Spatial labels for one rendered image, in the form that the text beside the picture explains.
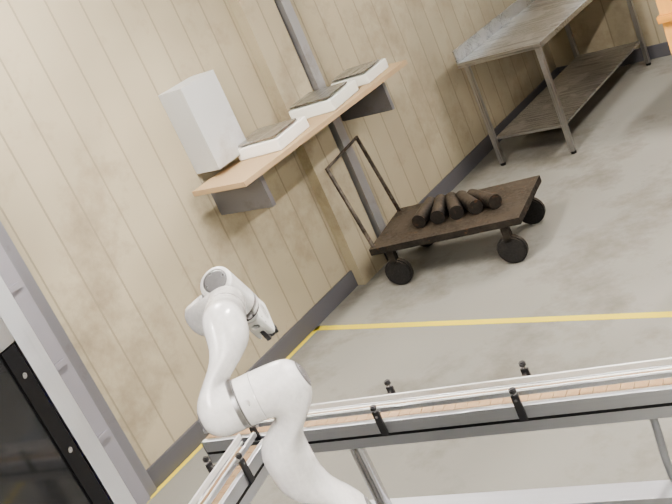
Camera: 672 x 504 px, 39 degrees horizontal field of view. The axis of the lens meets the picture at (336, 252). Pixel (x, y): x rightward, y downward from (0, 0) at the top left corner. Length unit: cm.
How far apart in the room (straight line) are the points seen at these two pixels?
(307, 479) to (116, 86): 367
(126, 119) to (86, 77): 31
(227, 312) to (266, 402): 20
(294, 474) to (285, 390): 20
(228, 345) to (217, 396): 10
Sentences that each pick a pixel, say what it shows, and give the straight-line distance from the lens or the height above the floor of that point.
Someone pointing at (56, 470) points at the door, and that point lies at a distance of 239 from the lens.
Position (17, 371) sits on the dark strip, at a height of 174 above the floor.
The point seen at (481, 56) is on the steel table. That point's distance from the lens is 731.
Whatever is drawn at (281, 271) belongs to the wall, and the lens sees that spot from 598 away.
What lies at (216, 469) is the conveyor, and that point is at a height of 96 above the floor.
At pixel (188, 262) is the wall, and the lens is 547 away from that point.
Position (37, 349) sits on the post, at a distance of 237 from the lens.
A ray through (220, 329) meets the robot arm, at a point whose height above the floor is 176.
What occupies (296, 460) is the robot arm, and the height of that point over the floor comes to 146.
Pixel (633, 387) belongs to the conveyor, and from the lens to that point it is 272.
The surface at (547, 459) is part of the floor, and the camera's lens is 416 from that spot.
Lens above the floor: 242
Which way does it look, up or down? 19 degrees down
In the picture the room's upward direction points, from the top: 24 degrees counter-clockwise
